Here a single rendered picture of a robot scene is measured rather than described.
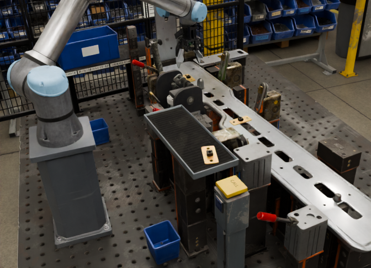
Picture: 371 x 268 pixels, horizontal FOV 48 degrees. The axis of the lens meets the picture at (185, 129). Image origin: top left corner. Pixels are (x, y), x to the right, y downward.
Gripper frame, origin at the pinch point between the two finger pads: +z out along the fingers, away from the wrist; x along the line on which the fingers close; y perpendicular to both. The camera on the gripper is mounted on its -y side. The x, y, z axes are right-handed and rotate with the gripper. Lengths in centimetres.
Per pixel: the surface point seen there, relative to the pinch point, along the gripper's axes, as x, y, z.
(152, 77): -18.4, 0.7, 2.4
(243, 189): -32, 98, -9
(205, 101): -4.4, 25.5, 6.9
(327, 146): 13, 80, 4
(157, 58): -15.6, 1.6, -6.4
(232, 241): -35, 98, 8
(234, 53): 34.9, -16.2, 7.5
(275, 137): 5, 63, 7
